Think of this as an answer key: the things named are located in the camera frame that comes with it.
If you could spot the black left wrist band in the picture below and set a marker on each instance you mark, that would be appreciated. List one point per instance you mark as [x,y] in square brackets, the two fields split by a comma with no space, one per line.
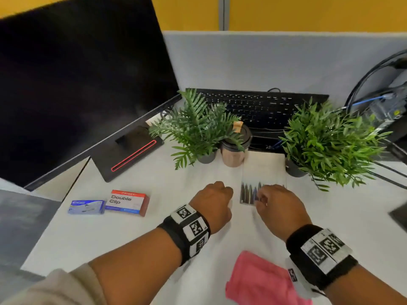
[178,235]

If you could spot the black monitor stand base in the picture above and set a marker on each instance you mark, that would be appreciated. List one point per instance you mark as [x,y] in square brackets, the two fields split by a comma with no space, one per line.
[127,155]
[400,215]

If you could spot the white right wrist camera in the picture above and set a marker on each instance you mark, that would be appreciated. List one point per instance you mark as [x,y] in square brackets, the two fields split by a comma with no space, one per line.
[299,282]

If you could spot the blue white clip box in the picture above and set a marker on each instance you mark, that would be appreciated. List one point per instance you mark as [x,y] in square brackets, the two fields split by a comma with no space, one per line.
[86,207]

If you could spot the person's right forearm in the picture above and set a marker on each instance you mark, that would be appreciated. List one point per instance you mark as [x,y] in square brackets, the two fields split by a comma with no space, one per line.
[365,289]

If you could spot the coffee cup with black lid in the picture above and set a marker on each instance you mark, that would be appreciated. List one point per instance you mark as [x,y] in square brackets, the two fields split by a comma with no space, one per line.
[235,149]

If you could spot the fern potted plant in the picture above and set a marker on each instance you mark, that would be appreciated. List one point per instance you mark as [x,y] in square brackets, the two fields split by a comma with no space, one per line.
[194,127]

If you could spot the white table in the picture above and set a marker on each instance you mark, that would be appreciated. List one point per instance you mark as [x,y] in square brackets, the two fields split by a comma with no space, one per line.
[111,235]

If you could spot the person's left forearm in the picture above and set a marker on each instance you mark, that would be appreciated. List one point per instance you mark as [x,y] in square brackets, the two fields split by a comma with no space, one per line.
[136,270]

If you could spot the black wrist band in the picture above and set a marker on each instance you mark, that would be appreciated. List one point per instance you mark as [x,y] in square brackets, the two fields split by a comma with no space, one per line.
[305,260]
[178,235]

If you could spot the beige partition panel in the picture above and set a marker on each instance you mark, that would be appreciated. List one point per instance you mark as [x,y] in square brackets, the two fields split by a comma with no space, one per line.
[57,184]

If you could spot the grey desk partition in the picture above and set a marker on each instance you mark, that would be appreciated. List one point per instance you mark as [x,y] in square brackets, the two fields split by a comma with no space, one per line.
[270,60]

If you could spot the black keyboard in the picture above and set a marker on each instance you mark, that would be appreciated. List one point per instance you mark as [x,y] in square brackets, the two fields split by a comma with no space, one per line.
[260,107]

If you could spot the bushy small-leaf potted plant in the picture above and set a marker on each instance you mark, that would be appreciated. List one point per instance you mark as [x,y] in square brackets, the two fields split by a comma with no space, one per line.
[330,146]

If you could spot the black monitor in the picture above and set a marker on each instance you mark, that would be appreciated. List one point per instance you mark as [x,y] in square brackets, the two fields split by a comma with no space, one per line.
[79,85]
[397,149]

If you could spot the black right wrist band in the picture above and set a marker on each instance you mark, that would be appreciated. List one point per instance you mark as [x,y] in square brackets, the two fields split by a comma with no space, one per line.
[305,260]

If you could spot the beige left sleeve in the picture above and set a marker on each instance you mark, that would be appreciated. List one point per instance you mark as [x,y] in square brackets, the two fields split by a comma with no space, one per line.
[57,289]

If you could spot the pink cloth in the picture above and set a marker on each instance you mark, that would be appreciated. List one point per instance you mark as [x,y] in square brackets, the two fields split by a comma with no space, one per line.
[257,279]

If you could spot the person's left hand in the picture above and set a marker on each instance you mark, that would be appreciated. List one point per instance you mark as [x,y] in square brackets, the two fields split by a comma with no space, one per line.
[213,203]

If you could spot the clear pen case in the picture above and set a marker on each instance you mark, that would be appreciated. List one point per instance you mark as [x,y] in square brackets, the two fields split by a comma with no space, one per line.
[260,174]

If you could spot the black desktop computer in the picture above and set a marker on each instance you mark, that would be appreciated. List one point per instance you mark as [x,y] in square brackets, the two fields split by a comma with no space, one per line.
[388,107]

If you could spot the beige cardboard sheet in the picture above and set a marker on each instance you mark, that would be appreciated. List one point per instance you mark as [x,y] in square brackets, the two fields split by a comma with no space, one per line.
[154,119]

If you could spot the person's right hand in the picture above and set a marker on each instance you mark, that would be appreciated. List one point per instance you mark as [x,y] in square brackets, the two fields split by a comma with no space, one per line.
[283,209]

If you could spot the red white clip box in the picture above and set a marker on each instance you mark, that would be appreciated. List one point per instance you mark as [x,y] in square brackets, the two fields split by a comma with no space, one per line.
[127,201]

